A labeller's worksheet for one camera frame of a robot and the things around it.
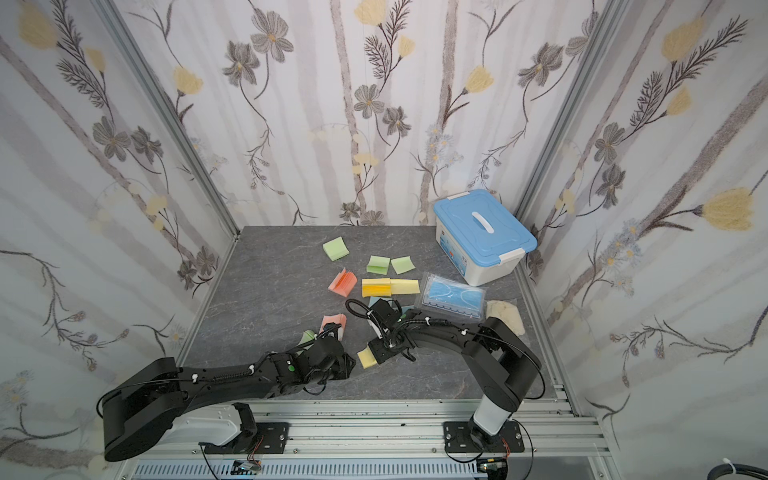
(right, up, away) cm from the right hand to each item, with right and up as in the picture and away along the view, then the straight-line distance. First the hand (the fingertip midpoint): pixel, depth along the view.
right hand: (385, 341), depth 88 cm
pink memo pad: (-16, +6, +7) cm, 19 cm away
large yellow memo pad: (-4, +15, +16) cm, 22 cm away
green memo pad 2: (-3, +23, +22) cm, 32 cm away
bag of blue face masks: (+21, +12, +13) cm, 27 cm away
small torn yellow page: (-6, -4, -1) cm, 7 cm away
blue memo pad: (-4, +11, +13) cm, 17 cm away
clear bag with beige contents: (+40, +8, +8) cm, 42 cm away
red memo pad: (-15, +17, +13) cm, 25 cm away
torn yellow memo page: (+6, +15, +18) cm, 24 cm away
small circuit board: (-33, -25, -18) cm, 45 cm away
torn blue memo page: (+5, +13, -21) cm, 25 cm away
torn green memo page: (+6, +23, +24) cm, 34 cm away
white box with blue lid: (+30, +31, +7) cm, 44 cm away
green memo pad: (-20, +29, +26) cm, 44 cm away
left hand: (-8, -5, -5) cm, 10 cm away
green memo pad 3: (-23, +1, 0) cm, 23 cm away
